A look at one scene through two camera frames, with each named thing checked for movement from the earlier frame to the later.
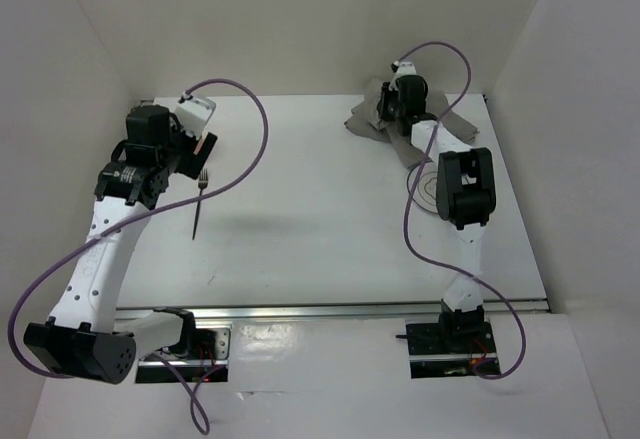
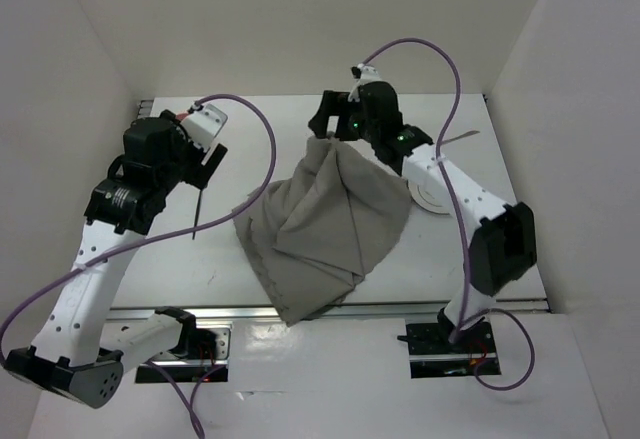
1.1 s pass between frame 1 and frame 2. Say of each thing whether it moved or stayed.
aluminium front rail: stayed
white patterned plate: stayed
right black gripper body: moved
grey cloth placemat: moved
